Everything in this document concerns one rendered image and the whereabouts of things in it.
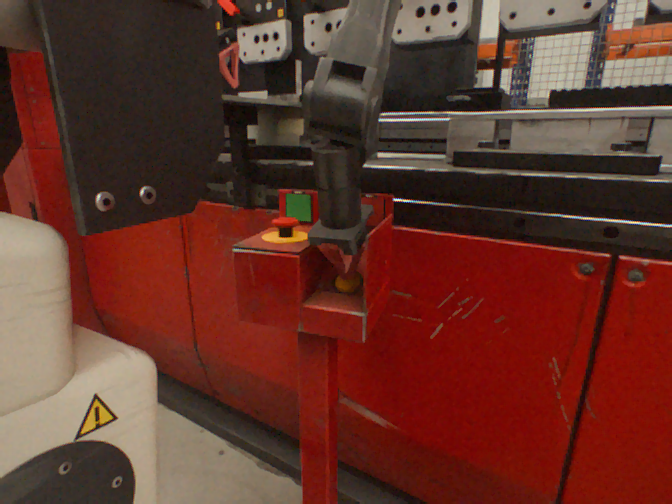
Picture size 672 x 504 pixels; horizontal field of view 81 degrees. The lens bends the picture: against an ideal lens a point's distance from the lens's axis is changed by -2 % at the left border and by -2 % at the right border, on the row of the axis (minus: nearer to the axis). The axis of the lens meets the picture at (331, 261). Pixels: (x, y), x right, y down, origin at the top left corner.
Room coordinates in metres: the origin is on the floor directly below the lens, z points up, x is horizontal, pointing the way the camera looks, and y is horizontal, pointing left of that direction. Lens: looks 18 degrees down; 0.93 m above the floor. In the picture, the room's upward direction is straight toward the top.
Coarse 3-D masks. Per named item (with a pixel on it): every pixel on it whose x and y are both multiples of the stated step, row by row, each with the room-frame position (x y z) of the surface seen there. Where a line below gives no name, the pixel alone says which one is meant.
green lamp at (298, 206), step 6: (288, 198) 0.68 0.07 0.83; (294, 198) 0.68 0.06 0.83; (300, 198) 0.68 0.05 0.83; (306, 198) 0.67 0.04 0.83; (288, 204) 0.68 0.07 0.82; (294, 204) 0.68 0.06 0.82; (300, 204) 0.68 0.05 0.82; (306, 204) 0.67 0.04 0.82; (288, 210) 0.68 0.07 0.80; (294, 210) 0.68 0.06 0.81; (300, 210) 0.68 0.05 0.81; (306, 210) 0.67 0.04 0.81; (288, 216) 0.68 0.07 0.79; (294, 216) 0.68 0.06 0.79; (300, 216) 0.68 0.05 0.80; (306, 216) 0.67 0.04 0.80
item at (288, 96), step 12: (264, 72) 1.08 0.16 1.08; (276, 72) 1.06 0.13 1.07; (288, 72) 1.04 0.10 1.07; (300, 72) 1.04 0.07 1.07; (264, 84) 1.08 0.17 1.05; (276, 84) 1.06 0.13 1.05; (288, 84) 1.04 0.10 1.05; (300, 84) 1.04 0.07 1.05; (276, 96) 1.07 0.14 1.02; (288, 96) 1.05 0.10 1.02
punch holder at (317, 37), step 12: (312, 0) 0.96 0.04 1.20; (324, 0) 0.94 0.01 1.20; (336, 0) 0.93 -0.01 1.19; (348, 0) 0.91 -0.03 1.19; (312, 12) 0.96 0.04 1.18; (324, 12) 0.94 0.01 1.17; (336, 12) 0.92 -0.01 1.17; (312, 24) 0.96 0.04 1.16; (324, 24) 0.94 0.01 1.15; (336, 24) 0.92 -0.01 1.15; (312, 36) 0.96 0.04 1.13; (324, 36) 0.94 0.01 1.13; (312, 48) 0.96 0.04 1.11; (324, 48) 0.94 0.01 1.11
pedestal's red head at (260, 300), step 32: (288, 192) 0.69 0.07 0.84; (384, 224) 0.57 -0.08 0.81; (256, 256) 0.53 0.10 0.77; (288, 256) 0.52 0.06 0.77; (320, 256) 0.59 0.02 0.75; (384, 256) 0.58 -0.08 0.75; (256, 288) 0.53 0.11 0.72; (288, 288) 0.52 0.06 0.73; (320, 288) 0.57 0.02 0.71; (384, 288) 0.59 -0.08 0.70; (256, 320) 0.53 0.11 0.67; (288, 320) 0.52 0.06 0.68; (320, 320) 0.50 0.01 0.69; (352, 320) 0.49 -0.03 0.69
